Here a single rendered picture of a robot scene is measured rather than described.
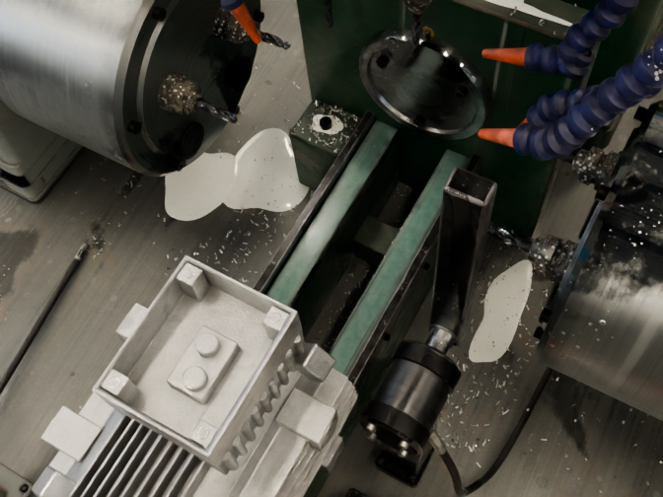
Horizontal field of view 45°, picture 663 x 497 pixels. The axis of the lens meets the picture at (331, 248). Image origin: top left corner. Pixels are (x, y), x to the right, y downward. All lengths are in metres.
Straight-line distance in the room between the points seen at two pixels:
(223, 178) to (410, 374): 0.48
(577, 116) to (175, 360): 0.34
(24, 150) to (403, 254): 0.48
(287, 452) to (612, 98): 0.35
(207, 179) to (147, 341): 0.47
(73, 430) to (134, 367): 0.08
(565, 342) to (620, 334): 0.05
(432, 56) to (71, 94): 0.34
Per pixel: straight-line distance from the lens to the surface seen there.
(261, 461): 0.64
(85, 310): 1.03
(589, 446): 0.94
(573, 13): 0.75
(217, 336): 0.61
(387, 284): 0.84
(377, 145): 0.93
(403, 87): 0.86
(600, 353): 0.67
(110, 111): 0.78
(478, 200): 0.51
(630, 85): 0.49
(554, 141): 0.55
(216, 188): 1.06
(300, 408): 0.64
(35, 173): 1.09
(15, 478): 0.99
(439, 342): 0.71
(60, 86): 0.82
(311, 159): 0.97
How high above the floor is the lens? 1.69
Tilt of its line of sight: 63 degrees down
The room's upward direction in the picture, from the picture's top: 9 degrees counter-clockwise
